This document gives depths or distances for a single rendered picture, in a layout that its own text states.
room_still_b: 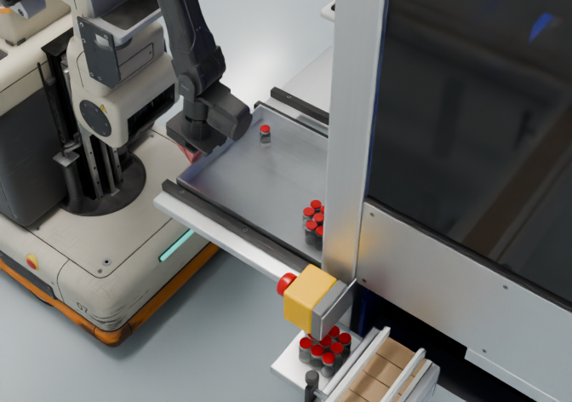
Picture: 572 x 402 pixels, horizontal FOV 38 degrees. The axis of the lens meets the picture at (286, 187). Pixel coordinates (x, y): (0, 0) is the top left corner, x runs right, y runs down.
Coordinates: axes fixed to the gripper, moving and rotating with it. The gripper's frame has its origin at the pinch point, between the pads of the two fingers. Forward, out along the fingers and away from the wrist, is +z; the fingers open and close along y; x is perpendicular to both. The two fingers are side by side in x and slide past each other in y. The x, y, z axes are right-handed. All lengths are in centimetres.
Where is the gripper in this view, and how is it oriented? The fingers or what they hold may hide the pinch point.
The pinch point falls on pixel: (194, 159)
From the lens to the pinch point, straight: 161.9
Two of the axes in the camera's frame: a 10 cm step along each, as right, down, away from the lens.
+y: 7.9, 5.5, -2.7
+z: -1.4, 5.9, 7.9
